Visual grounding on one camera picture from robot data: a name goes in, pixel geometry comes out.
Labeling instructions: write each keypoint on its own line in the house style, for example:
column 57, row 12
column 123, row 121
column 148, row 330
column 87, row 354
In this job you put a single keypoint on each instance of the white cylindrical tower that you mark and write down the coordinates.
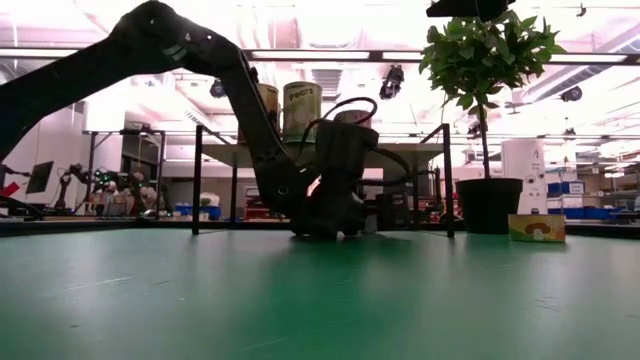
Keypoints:
column 525, row 170

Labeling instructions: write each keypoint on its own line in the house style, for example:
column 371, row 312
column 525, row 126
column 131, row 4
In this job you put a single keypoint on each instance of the green table mat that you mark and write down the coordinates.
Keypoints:
column 320, row 300

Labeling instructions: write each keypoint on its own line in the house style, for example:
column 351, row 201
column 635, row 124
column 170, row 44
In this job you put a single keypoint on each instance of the small black monitor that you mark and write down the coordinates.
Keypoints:
column 40, row 176

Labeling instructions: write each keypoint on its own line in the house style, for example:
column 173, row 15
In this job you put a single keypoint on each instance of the tall corn can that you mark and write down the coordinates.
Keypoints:
column 270, row 105

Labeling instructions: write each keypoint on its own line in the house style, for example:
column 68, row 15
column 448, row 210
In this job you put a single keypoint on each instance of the red black background robot arm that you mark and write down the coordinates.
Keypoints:
column 10, row 190

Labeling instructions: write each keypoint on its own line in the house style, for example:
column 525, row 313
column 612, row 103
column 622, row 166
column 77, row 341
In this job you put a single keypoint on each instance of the black ceiling-mounted camera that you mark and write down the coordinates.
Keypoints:
column 391, row 82
column 218, row 89
column 571, row 93

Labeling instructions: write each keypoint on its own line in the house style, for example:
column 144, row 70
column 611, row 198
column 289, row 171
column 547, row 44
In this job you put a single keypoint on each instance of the short can purple label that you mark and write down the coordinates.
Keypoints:
column 352, row 116

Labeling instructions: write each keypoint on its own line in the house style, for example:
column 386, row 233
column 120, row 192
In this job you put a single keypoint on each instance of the black rack frame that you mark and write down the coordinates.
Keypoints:
column 161, row 170

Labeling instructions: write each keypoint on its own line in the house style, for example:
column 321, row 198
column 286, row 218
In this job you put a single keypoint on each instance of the red storage bins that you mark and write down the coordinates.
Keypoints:
column 257, row 210

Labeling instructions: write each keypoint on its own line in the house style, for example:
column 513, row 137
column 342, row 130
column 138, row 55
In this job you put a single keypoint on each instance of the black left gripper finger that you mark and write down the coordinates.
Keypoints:
column 315, row 220
column 350, row 217

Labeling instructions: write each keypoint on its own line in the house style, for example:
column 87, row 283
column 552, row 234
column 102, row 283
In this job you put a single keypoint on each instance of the blue storage bins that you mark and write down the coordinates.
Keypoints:
column 570, row 188

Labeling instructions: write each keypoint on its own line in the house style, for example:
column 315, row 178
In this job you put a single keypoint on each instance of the tall green pears can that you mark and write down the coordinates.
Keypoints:
column 301, row 111

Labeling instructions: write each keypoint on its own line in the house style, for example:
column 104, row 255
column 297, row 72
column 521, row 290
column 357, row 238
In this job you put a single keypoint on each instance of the black background robot arm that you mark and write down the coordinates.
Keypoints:
column 70, row 180

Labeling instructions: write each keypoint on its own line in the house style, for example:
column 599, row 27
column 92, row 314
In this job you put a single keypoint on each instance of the blue crate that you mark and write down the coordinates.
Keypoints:
column 200, row 211

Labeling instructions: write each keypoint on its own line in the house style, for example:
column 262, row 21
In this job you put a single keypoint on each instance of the short mushroom can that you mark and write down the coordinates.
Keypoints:
column 536, row 228

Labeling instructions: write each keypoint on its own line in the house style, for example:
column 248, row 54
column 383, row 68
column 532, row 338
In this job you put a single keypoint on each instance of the long ceiling light bar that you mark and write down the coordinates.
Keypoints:
column 310, row 55

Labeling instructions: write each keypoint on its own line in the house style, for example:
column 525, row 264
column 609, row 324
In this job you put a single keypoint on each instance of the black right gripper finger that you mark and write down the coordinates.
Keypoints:
column 457, row 7

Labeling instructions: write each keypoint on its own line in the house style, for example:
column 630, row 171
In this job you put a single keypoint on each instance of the green potted plant black pot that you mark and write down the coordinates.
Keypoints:
column 490, row 205

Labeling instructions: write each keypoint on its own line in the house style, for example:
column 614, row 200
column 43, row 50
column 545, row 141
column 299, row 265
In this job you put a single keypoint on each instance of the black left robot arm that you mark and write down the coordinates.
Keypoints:
column 75, row 75

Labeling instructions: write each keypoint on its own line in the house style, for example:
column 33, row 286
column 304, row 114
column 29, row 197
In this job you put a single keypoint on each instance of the wooden shelf black legs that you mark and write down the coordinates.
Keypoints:
column 400, row 154

